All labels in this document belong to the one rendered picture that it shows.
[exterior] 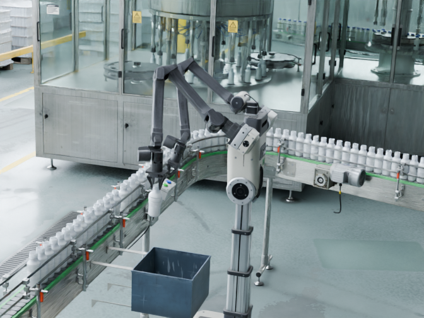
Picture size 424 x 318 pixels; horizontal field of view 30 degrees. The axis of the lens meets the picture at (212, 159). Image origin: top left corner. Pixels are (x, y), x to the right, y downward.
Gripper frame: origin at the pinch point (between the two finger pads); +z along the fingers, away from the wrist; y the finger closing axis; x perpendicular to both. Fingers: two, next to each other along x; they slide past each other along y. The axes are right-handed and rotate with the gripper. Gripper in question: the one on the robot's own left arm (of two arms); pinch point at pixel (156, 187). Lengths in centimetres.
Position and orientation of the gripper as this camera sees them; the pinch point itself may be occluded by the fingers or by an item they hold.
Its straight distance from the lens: 400.0
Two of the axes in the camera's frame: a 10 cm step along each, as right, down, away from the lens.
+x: 3.3, -2.9, 9.0
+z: -0.6, 9.4, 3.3
